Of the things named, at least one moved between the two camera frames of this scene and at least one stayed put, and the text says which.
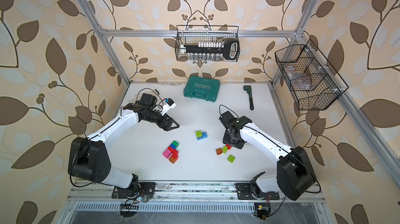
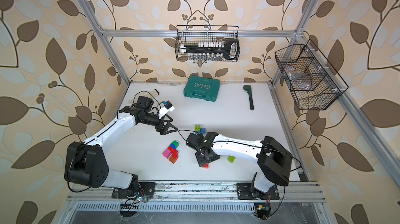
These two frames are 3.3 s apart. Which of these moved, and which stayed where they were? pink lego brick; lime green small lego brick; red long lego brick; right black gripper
Moved: right black gripper
Stayed: red long lego brick; lime green small lego brick; pink lego brick
